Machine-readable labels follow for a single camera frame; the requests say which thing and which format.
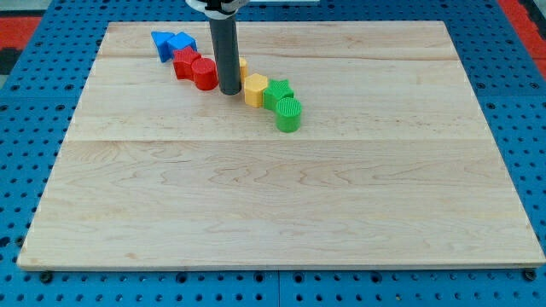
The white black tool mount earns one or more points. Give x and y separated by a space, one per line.
217 9

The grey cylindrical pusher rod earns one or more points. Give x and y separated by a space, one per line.
225 47

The wooden board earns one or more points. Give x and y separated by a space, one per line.
393 167

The green cylinder block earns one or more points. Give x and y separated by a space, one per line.
288 111

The blue cube block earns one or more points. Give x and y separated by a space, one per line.
181 41

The green star block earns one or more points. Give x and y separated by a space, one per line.
276 90

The red star block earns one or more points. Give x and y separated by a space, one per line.
182 62

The yellow heart block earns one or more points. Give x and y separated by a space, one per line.
243 68

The red cylinder block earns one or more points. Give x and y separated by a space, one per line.
204 73

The blue triangle block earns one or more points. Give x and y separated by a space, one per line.
160 41

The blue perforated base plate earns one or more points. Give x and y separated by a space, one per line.
41 93

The yellow hexagon block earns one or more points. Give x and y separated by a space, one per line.
254 87

